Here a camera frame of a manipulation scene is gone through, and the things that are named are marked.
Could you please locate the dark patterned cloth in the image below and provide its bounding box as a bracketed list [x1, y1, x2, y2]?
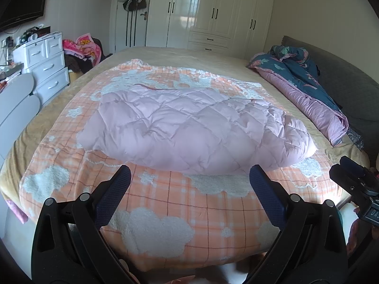
[347, 127, 364, 151]

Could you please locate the bed with tan sheet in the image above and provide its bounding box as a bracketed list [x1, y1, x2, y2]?
[0, 46, 370, 224]

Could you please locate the cluttered desk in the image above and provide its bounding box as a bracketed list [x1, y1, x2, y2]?
[0, 62, 24, 84]

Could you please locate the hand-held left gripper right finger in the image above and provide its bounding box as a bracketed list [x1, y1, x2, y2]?
[245, 165, 349, 284]

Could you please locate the orange plaid cloud blanket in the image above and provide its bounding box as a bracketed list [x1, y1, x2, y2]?
[20, 58, 339, 273]

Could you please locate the dark clothes pile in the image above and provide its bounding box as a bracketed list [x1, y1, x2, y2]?
[64, 54, 90, 74]

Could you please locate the black wall television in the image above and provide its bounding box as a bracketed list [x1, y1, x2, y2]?
[0, 0, 51, 32]

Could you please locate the pink cartoon blanket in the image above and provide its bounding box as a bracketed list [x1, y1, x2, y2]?
[62, 32, 103, 66]

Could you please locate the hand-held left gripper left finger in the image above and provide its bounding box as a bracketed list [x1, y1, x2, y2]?
[30, 165, 135, 284]

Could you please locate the pink quilted jacket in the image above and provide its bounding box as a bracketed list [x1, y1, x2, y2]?
[77, 84, 317, 176]

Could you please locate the pink cloth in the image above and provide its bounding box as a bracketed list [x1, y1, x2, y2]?
[6, 198, 28, 225]

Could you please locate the grey rounded board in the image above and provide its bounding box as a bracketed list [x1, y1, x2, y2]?
[0, 95, 41, 166]
[0, 73, 36, 109]

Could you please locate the white wardrobe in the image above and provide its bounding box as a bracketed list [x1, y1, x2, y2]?
[145, 0, 278, 60]

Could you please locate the blue floral quilt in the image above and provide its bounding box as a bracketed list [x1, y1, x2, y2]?
[247, 45, 350, 147]

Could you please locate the grey upholstered headboard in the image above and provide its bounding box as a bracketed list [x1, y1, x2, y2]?
[278, 35, 379, 161]

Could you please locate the white door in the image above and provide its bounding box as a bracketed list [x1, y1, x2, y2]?
[110, 0, 155, 55]

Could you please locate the white drawer chest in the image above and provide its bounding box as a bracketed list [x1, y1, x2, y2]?
[12, 31, 70, 106]

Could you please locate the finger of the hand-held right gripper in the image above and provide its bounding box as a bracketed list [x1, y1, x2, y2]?
[329, 164, 373, 198]
[339, 156, 372, 176]

